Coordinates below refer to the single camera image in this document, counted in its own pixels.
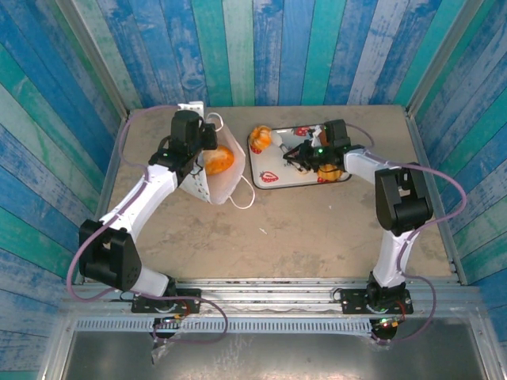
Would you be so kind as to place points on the white paper bag animal print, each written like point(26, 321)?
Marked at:
point(222, 190)

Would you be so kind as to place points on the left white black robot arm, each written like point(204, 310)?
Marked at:
point(134, 202)

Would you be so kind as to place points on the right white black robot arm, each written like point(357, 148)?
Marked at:
point(400, 206)

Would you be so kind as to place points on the white strawberry print tray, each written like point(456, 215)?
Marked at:
point(277, 166)

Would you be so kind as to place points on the small circuit board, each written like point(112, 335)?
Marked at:
point(387, 322)
point(170, 318)

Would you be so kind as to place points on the grey metal panel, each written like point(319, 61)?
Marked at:
point(277, 356)

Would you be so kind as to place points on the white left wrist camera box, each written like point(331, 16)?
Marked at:
point(192, 107)

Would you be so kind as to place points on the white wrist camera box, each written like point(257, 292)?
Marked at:
point(192, 107)
point(316, 136)

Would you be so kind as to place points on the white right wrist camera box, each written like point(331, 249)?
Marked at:
point(316, 136)

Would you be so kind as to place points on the aluminium table side rail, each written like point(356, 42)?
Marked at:
point(115, 158)
point(424, 158)

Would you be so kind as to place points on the aluminium corner post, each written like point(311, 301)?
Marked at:
point(95, 59)
point(439, 59)

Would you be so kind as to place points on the aluminium mounting rail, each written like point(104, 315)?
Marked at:
point(269, 295)

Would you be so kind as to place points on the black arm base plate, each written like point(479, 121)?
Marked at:
point(352, 302)
point(190, 302)

